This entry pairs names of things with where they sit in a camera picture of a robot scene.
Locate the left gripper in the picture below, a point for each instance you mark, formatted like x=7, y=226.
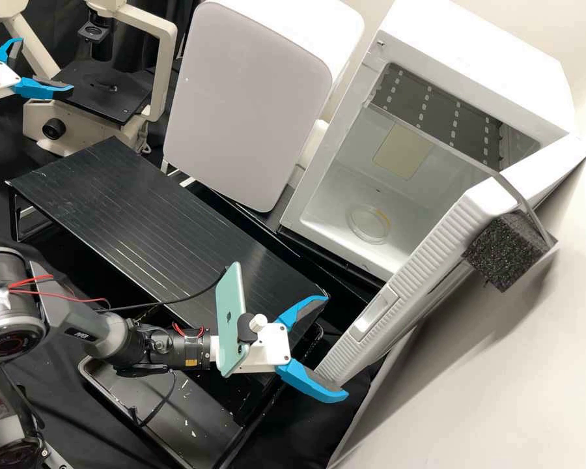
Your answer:
x=5, y=78

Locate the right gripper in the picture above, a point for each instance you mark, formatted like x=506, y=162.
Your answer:
x=273, y=349

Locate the incubator door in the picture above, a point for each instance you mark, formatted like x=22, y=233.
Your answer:
x=420, y=273

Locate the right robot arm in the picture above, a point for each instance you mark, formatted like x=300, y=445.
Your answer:
x=97, y=332

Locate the white incubator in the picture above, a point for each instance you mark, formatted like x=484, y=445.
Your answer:
x=469, y=63

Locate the cream microscope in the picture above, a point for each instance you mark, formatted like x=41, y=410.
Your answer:
x=39, y=112

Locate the black platform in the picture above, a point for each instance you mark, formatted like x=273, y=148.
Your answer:
x=127, y=205
x=317, y=264

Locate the petri dish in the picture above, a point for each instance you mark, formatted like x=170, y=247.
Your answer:
x=368, y=224

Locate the black tray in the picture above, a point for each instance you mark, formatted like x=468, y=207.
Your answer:
x=176, y=430

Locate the white box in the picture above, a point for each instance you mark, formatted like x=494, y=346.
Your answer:
x=244, y=97

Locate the right wrist camera phone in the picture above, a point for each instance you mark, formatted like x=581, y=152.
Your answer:
x=232, y=317

